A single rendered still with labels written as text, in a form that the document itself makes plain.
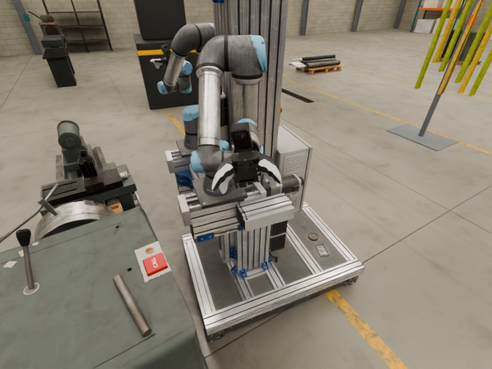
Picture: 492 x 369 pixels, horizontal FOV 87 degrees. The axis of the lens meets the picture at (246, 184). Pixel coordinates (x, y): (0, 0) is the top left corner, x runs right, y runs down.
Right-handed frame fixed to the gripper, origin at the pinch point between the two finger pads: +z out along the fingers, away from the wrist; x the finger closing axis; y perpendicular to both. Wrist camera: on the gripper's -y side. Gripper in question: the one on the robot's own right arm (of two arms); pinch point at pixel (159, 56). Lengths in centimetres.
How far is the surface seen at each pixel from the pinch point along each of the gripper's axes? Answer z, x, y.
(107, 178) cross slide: -24, -70, 52
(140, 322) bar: -146, -91, 18
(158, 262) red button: -132, -80, 21
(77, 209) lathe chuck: -84, -91, 23
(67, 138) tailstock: 22, -75, 37
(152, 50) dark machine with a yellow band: 333, 143, 66
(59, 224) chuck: -89, -98, 21
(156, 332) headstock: -149, -90, 21
